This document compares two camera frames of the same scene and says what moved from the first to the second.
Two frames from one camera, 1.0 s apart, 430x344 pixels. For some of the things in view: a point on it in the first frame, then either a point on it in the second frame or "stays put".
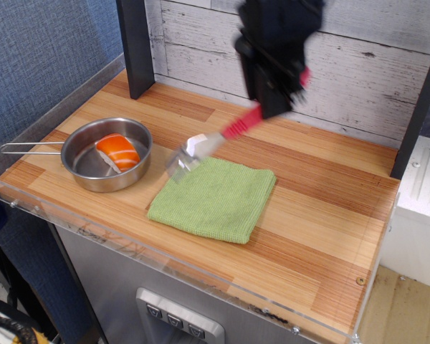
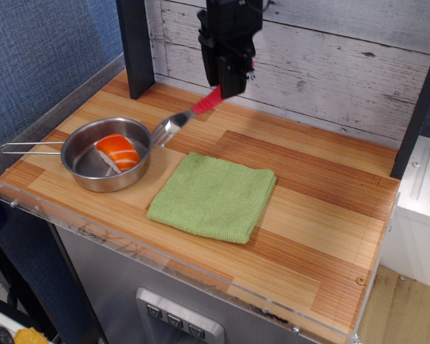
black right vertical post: [419, 112] stays put
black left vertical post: [135, 34] stays put
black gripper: [272, 41] → [226, 29]
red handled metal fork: [189, 150] → [163, 132]
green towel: [215, 200] stays put
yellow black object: [29, 335] stays put
